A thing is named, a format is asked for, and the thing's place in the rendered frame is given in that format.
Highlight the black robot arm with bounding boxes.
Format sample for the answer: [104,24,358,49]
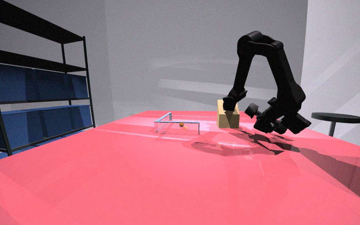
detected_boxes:
[223,31,311,134]

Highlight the clear glass l-shaped wall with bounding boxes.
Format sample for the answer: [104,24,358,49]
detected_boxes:
[154,114,199,134]

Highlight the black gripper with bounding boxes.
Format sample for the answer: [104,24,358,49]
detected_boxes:
[245,103,287,134]

